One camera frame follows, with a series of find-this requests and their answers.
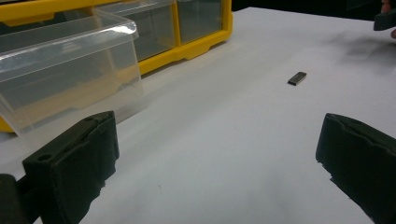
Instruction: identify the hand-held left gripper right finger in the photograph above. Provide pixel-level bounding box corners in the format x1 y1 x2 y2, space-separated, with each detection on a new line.
315 112 396 224

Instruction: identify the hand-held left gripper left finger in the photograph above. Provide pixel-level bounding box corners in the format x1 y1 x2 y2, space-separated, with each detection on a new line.
21 110 120 224

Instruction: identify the clear plastic drawer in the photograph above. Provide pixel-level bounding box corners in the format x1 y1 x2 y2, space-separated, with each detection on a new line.
0 8 149 150

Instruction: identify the small metal flash drive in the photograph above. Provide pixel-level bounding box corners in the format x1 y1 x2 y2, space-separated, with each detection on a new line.
287 71 308 87

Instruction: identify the yellow drawer cabinet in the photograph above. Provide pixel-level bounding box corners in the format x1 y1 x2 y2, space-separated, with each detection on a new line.
0 0 233 134

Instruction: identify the clear closed drawer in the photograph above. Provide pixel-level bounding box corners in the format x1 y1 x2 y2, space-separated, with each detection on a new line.
177 0 224 45
96 0 177 63

